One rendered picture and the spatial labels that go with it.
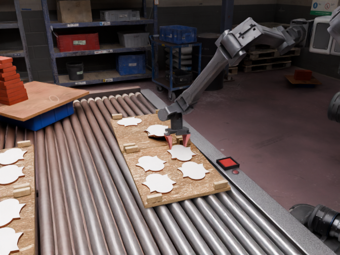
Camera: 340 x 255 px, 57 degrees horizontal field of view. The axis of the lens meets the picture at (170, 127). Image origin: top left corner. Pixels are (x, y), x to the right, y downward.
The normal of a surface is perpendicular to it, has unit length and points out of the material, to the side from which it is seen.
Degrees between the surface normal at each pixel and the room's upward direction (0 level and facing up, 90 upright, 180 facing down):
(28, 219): 0
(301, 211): 0
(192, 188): 0
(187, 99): 92
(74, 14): 86
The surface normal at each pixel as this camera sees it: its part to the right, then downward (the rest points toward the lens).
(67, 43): 0.40, 0.39
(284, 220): 0.00, -0.91
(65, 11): 0.59, 0.26
